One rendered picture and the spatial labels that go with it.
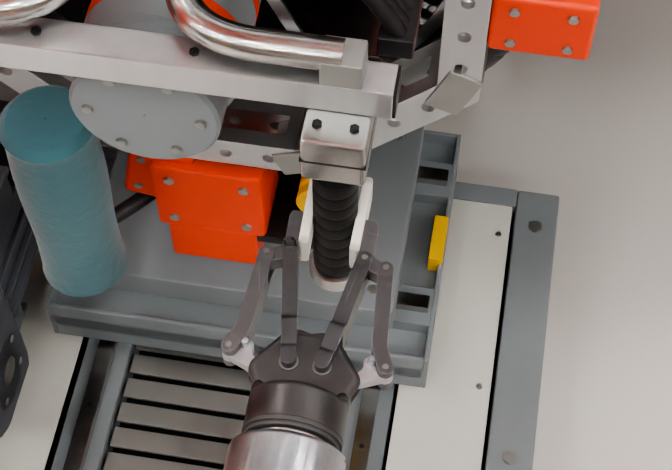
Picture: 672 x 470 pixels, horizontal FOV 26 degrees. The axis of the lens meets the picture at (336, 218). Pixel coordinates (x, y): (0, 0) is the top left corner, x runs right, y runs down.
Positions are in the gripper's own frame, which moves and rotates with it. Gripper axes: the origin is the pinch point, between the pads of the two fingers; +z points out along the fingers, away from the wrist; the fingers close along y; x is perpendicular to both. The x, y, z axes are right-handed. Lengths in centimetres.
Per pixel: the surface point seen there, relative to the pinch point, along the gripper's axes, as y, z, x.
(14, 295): -41, 16, -51
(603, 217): 30, 59, -83
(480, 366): 15, 28, -75
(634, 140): 34, 74, -83
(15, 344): -39, 9, -50
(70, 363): -39, 19, -75
